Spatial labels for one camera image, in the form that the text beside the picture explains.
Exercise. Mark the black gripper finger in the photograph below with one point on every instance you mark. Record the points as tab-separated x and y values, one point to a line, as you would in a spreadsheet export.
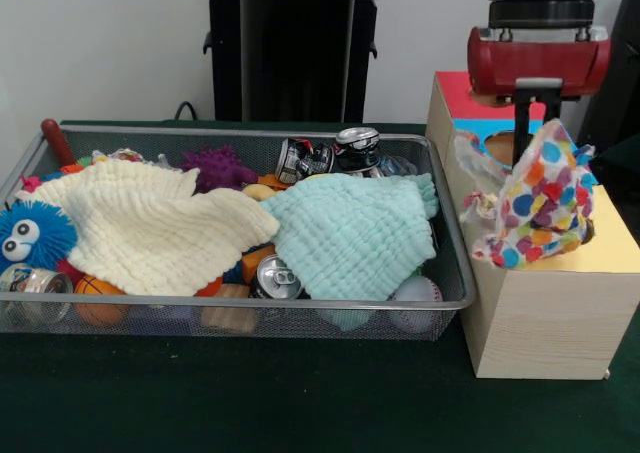
553	105
524	123

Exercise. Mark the neighbouring green covered table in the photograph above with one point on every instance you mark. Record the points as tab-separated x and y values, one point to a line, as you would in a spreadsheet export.
620	168

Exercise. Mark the shallow clear mesh bin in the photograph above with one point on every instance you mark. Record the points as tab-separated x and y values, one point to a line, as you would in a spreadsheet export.
350	323

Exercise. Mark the black upright stand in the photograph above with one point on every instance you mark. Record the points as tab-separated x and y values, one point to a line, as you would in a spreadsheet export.
627	48

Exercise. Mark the white baseball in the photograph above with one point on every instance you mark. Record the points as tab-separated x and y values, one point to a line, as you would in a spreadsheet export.
417	290

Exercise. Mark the purple spiky toy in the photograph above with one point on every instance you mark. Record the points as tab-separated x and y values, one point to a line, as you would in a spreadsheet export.
215	165

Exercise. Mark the crushed black and red can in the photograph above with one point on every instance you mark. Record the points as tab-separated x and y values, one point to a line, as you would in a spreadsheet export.
305	160

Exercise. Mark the crushed black and white can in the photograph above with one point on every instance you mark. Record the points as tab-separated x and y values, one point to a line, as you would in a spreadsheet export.
357	148

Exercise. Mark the cream waffle cloth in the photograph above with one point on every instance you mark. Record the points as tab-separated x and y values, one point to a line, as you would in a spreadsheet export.
140	223

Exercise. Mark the labelled tin can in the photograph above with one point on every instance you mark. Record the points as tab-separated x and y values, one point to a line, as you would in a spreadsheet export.
35	283

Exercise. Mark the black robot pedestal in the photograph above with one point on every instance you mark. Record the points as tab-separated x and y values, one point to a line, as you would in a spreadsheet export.
300	48

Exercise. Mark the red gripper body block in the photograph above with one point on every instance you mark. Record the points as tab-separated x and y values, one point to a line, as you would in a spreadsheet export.
535	58

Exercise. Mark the dark green table cloth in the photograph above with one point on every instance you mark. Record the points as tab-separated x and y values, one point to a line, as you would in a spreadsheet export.
300	398

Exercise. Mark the mint waffle cloth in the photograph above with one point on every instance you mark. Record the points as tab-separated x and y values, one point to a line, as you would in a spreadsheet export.
350	233

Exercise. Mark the wooden box with three holes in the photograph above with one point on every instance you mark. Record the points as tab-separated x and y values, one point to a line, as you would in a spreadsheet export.
550	323

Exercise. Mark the silver drink can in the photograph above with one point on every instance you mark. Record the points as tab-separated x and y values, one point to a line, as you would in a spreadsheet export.
275	275

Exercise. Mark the blue spiky ball with eyes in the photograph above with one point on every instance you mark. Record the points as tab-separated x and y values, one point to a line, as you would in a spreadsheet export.
45	228

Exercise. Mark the colourful polka dot cloth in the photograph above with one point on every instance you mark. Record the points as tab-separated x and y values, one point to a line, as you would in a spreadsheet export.
540	208

